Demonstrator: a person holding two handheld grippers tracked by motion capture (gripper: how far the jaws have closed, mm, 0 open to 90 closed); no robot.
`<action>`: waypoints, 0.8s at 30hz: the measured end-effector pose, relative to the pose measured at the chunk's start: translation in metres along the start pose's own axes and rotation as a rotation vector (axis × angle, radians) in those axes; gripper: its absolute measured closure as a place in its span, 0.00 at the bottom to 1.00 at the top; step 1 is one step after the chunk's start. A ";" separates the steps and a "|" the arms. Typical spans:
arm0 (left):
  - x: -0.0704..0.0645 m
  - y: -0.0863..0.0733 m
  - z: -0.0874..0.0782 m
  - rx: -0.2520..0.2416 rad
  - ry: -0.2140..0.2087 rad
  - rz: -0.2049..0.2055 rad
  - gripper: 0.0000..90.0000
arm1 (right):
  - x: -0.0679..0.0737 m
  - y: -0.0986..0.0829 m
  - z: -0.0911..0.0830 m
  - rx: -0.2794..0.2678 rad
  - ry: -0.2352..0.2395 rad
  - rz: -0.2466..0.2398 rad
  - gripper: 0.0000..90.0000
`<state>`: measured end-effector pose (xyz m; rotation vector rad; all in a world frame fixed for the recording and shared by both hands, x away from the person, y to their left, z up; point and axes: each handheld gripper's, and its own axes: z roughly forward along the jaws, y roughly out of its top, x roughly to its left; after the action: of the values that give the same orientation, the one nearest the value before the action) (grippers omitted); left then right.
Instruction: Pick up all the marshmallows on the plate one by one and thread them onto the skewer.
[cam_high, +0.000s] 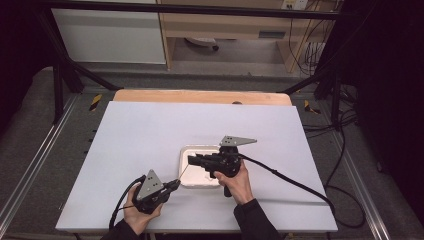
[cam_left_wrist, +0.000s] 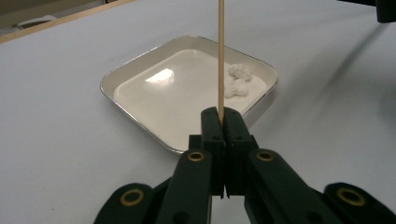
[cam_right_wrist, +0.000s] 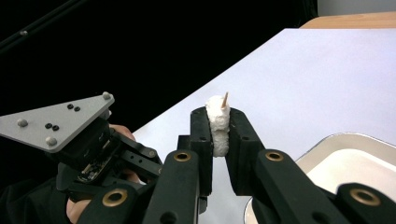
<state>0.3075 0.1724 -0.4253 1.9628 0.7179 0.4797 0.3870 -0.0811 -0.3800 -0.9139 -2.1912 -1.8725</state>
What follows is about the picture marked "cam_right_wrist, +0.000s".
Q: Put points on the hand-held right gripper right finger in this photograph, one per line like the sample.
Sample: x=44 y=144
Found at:
x=243 y=149

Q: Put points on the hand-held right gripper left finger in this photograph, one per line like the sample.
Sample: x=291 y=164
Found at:
x=202 y=140

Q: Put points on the white spongy lump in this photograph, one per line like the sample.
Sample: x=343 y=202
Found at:
x=219 y=124

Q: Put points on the cream rectangular tray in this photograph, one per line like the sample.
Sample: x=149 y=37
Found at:
x=327 y=146

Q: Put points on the dark metal stand bar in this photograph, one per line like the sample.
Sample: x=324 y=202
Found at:
x=23 y=32

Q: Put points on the black curtain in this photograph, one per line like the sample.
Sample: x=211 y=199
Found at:
x=155 y=46

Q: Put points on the wooden table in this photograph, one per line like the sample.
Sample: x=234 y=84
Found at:
x=355 y=21

